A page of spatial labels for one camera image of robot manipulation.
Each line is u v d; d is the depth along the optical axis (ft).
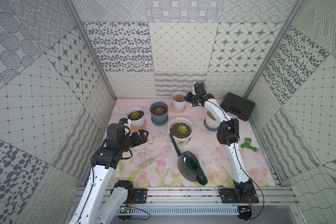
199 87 2.76
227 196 2.41
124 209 2.33
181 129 2.89
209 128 3.23
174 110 3.73
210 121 3.05
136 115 3.13
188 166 2.35
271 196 2.47
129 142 2.00
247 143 3.04
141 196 2.41
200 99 2.63
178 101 3.44
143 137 2.12
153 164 2.82
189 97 3.11
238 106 3.63
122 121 2.11
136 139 2.05
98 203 1.37
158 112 3.23
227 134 2.15
